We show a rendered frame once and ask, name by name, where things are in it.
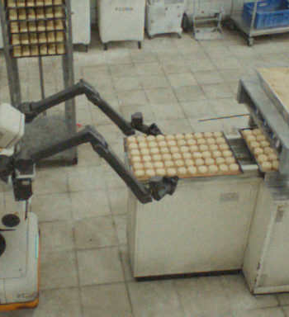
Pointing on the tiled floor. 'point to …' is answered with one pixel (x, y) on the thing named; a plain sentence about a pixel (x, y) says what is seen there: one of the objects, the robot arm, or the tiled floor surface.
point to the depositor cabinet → (274, 238)
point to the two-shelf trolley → (259, 28)
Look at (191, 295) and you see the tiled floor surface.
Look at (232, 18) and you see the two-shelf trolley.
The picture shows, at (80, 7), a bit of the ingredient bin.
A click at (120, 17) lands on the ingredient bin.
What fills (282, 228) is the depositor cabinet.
